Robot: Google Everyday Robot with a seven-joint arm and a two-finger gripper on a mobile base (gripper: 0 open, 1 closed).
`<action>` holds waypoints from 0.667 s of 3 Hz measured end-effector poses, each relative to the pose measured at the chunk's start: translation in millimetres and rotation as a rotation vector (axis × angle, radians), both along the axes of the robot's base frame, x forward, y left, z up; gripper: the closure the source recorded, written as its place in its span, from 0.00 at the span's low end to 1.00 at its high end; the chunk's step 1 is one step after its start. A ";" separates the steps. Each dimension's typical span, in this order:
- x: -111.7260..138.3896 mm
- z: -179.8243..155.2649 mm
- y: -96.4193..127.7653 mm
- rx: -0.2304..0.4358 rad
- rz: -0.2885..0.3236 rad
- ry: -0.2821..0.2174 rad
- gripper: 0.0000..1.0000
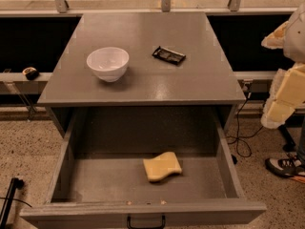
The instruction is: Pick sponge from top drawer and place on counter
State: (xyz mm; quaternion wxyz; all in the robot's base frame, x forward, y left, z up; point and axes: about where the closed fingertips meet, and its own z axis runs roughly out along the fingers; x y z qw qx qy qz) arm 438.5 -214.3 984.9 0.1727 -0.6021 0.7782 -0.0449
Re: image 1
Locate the white bowl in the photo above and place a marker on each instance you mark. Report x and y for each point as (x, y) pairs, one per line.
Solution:
(109, 63)

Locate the black stand at left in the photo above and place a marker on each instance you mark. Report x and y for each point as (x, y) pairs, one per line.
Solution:
(15, 183)

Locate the yellow sponge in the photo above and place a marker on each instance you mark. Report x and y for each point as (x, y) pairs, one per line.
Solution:
(161, 166)

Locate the black flat packet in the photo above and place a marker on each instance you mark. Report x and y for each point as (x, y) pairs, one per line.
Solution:
(168, 56)

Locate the small black round device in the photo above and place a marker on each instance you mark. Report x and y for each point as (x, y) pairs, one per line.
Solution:
(30, 73)

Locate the grey cabinet counter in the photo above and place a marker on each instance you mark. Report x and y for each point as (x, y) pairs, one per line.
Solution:
(205, 77)

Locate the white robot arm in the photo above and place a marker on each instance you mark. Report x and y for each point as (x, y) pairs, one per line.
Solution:
(295, 37)

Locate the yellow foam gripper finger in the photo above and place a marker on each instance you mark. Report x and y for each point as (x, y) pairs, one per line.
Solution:
(287, 93)
(277, 38)

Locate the black drawer handle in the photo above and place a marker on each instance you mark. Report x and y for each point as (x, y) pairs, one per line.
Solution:
(146, 222)

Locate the grey sneaker shoe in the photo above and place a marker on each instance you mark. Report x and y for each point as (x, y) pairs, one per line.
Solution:
(286, 167)

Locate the open grey top drawer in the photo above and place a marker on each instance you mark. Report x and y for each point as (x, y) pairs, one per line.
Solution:
(99, 178)

